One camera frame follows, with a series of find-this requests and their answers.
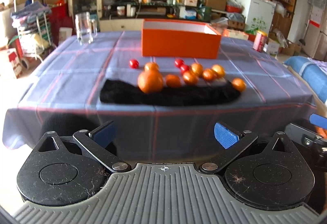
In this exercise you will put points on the large orange fruit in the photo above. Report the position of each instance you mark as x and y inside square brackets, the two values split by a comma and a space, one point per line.
[150, 81]

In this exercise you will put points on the white small refrigerator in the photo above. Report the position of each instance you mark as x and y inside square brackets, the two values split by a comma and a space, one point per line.
[258, 15]

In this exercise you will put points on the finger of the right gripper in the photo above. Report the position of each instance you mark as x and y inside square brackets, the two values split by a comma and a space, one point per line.
[318, 120]

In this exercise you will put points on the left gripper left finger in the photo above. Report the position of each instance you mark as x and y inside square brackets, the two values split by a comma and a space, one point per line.
[93, 145]

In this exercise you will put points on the small orange mandarin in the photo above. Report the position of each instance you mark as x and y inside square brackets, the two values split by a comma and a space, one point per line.
[239, 84]
[190, 79]
[151, 66]
[209, 75]
[219, 71]
[197, 69]
[173, 81]

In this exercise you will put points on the white wire shopping cart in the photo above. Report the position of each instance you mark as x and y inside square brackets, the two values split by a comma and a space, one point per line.
[33, 26]

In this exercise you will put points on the red cherry tomato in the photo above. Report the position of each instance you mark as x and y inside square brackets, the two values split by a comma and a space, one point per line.
[184, 68]
[134, 64]
[178, 63]

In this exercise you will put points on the orange cardboard box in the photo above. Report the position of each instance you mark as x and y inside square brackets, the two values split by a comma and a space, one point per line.
[178, 38]

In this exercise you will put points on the blue pillow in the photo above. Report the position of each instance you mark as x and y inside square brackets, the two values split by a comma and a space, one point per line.
[312, 71]

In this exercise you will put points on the white TV cabinet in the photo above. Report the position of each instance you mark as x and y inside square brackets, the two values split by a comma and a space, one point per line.
[125, 24]

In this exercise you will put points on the white glass door cabinet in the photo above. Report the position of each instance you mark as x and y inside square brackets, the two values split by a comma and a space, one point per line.
[94, 7]

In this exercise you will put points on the red snack canister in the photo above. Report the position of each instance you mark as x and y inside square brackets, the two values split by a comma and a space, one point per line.
[259, 41]

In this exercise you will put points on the glass mug with water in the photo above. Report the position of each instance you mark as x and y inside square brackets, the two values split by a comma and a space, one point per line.
[86, 27]

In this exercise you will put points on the black cloth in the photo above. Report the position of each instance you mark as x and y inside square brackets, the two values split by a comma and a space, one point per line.
[119, 92]

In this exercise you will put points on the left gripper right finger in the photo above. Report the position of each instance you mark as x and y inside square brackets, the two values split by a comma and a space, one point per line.
[234, 144]

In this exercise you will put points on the blue plaid tablecloth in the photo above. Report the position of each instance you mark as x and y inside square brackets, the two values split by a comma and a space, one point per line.
[69, 80]

